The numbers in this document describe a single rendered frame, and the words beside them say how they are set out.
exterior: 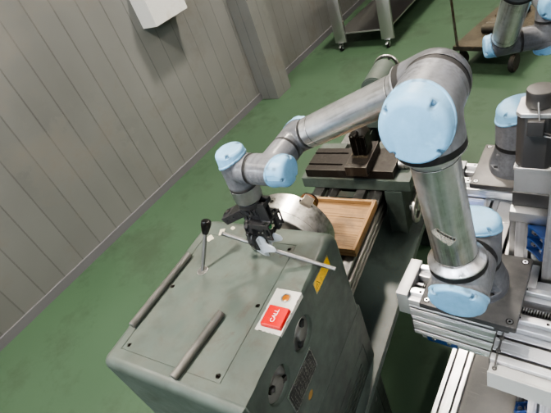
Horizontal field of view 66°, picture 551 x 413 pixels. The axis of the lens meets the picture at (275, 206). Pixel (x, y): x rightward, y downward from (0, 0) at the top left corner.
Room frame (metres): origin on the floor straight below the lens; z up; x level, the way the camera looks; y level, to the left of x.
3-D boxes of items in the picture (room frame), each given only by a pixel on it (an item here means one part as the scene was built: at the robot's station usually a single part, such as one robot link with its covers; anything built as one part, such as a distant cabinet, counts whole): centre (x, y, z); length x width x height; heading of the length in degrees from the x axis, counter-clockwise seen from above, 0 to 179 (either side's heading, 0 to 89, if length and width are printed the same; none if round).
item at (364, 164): (1.60, -0.45, 1.00); 0.20 x 0.10 x 0.05; 140
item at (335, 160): (1.67, -0.42, 0.95); 0.43 x 0.18 x 0.04; 50
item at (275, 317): (0.71, 0.11, 1.26); 0.06 x 0.06 x 0.02; 50
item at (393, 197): (1.55, -0.61, 0.73); 0.27 x 0.12 x 0.27; 140
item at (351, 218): (1.40, -0.18, 0.88); 0.36 x 0.30 x 0.04; 50
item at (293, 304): (0.73, 0.09, 1.23); 0.13 x 0.08 x 0.06; 140
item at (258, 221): (0.90, 0.05, 1.44); 0.09 x 0.08 x 0.12; 50
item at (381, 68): (2.12, -0.79, 1.01); 0.30 x 0.20 x 0.29; 140
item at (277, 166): (0.85, -0.03, 1.60); 0.11 x 0.11 x 0.08; 47
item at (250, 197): (0.91, 0.05, 1.52); 0.08 x 0.08 x 0.05
